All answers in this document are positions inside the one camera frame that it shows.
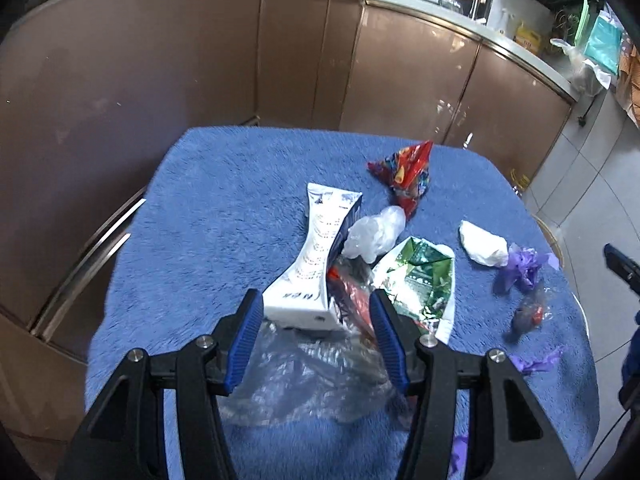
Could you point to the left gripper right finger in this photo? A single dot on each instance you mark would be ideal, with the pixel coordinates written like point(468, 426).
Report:
point(510, 435)

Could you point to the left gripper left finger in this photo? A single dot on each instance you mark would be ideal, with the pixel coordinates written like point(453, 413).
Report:
point(123, 437)

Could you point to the purple twisted wrapper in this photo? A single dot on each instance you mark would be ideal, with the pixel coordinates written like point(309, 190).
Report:
point(540, 365)

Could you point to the small red candy wrapper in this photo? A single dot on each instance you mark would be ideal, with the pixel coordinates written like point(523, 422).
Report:
point(531, 312)

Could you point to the white tissue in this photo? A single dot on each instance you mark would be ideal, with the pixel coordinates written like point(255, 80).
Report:
point(482, 246)

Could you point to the green white snack packet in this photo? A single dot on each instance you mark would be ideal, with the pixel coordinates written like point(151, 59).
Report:
point(419, 277)

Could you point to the red clear plastic wrapper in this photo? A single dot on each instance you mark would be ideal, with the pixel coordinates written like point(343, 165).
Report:
point(297, 374)

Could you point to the white toothpaste tube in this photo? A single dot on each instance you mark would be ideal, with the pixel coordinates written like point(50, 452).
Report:
point(298, 298)

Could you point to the red snack bag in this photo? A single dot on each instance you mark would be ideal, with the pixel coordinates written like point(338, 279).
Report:
point(407, 173)

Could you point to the clear white plastic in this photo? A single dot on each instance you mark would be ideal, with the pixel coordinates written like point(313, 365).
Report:
point(374, 236)

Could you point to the brown kitchen cabinets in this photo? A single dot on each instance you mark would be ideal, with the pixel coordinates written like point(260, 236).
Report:
point(95, 92)

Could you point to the cooking oil bottle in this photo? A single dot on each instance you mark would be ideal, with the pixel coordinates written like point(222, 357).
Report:
point(520, 182)

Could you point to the orange patterned apron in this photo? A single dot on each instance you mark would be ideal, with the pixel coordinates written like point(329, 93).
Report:
point(628, 82)

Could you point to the white plastic bag hanging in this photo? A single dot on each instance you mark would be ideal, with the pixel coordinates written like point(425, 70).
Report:
point(586, 76)

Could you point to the teal hanging bag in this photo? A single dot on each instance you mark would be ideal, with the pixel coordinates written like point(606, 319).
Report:
point(603, 44)

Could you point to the yellow box on counter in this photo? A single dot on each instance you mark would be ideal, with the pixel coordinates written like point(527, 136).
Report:
point(528, 39)

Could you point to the blue towel mat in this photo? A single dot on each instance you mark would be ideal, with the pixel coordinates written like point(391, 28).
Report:
point(226, 211)

